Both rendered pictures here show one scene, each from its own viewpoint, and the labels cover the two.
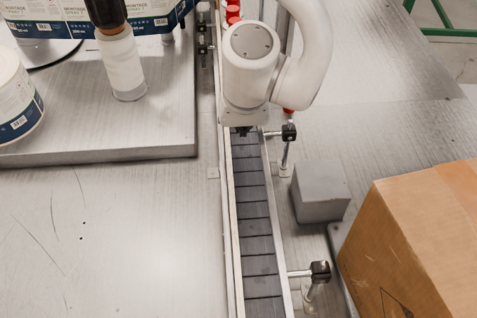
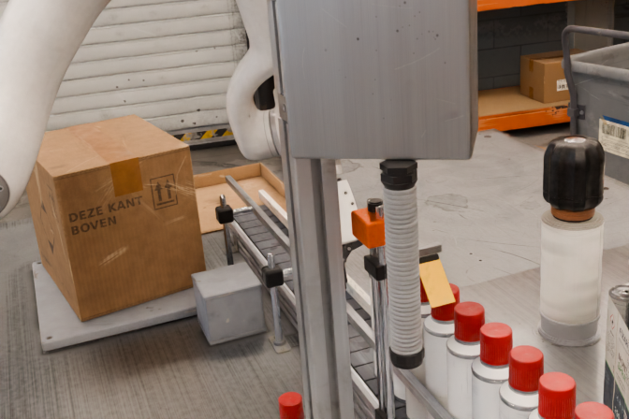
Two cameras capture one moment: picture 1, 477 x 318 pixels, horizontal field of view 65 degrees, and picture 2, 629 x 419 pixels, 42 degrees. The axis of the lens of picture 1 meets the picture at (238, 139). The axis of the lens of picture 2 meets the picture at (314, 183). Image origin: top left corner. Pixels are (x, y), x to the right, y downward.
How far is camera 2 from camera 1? 1.71 m
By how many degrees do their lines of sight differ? 110
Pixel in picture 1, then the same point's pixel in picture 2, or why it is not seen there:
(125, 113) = (533, 305)
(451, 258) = (145, 135)
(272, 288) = (264, 243)
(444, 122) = not seen: outside the picture
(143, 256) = not seen: hidden behind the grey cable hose
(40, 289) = (469, 230)
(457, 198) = (127, 150)
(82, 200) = (503, 269)
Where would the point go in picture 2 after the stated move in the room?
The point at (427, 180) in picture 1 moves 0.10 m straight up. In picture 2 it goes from (146, 151) to (138, 95)
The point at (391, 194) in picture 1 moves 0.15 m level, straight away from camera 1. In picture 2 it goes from (176, 143) to (129, 171)
